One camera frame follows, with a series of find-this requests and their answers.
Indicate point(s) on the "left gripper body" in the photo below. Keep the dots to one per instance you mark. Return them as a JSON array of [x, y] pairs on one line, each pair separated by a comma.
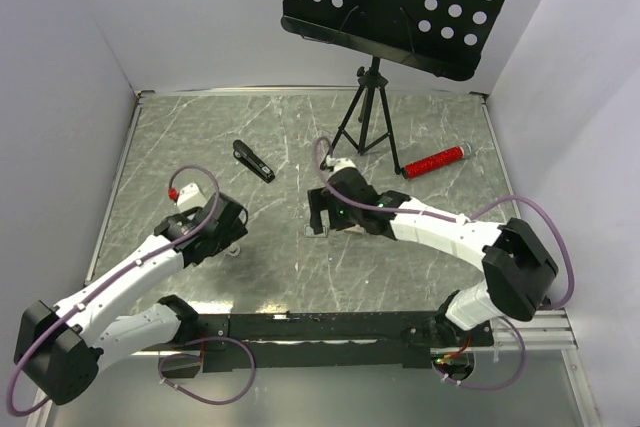
[[228, 236]]

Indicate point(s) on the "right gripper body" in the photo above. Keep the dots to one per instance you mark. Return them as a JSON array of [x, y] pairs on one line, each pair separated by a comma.
[[341, 216]]

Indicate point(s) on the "white stapler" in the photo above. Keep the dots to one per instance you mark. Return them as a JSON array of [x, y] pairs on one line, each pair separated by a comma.
[[233, 250]]

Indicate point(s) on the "white staple box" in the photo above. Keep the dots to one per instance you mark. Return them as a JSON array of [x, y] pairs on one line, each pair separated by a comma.
[[355, 230]]

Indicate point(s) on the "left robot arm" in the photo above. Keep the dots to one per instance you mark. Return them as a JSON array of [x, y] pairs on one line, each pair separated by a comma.
[[110, 297]]

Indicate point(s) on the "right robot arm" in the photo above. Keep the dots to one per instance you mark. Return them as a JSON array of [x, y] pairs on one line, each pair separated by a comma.
[[517, 269]]

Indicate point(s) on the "black stapler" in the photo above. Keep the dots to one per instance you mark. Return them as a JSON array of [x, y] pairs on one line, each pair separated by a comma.
[[246, 156]]

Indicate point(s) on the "black tripod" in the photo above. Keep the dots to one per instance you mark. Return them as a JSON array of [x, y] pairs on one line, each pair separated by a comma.
[[371, 85]]

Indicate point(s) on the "red glitter tube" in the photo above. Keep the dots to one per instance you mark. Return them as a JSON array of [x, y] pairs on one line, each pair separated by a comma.
[[436, 161]]

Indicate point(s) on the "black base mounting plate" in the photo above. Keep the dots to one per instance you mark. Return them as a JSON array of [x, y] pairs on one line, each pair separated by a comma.
[[405, 338]]

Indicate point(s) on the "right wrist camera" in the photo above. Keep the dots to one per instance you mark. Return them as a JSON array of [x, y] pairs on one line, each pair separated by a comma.
[[334, 165]]

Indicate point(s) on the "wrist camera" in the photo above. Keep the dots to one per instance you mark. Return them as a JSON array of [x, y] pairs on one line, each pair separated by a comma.
[[334, 165], [188, 197]]

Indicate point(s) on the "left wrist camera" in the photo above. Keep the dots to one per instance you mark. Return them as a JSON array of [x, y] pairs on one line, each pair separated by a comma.
[[188, 197]]

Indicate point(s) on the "aluminium rail frame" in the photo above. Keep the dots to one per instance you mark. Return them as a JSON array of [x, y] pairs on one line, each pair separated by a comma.
[[189, 346]]

